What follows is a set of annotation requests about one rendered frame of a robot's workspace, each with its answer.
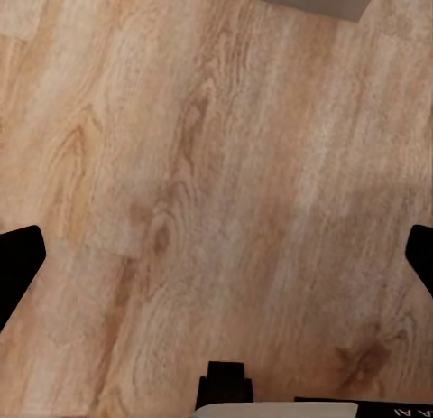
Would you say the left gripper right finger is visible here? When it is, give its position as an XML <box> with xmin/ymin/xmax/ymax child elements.
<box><xmin>405</xmin><ymin>224</ymin><xmax>433</xmax><ymax>295</ymax></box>

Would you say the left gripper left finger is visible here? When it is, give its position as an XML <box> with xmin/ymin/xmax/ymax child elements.
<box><xmin>0</xmin><ymin>225</ymin><xmax>46</xmax><ymax>332</ymax></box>

